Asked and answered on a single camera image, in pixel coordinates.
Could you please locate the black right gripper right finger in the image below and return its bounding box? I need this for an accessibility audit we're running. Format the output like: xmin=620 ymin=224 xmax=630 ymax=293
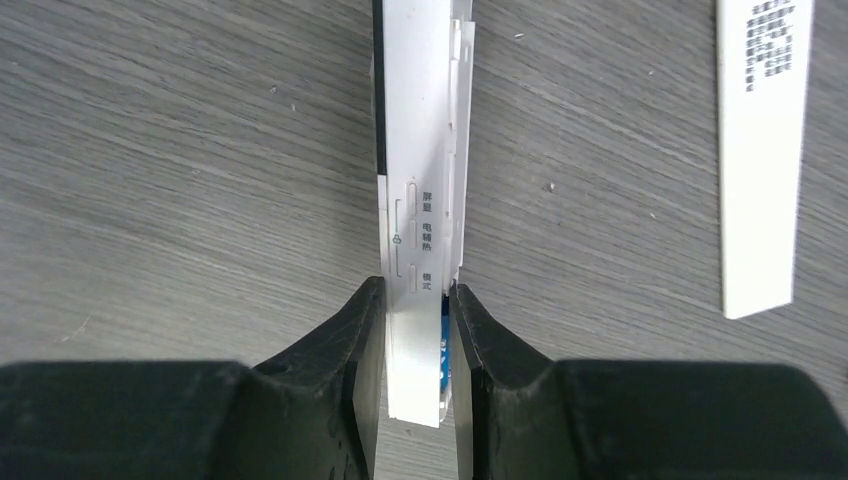
xmin=450 ymin=284 xmax=847 ymax=479

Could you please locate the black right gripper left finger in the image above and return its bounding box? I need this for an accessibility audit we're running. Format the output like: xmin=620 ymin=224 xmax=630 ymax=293
xmin=1 ymin=277 xmax=385 ymax=479

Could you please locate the blue battery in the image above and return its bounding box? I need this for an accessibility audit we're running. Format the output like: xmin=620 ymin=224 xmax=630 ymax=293
xmin=440 ymin=306 xmax=451 ymax=396

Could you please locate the white remote battery cover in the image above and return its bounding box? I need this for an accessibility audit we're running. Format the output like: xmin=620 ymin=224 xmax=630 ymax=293
xmin=716 ymin=0 xmax=815 ymax=319

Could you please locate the slim white remote control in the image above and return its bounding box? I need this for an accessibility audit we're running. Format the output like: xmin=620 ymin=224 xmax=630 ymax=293
xmin=371 ymin=0 xmax=476 ymax=428

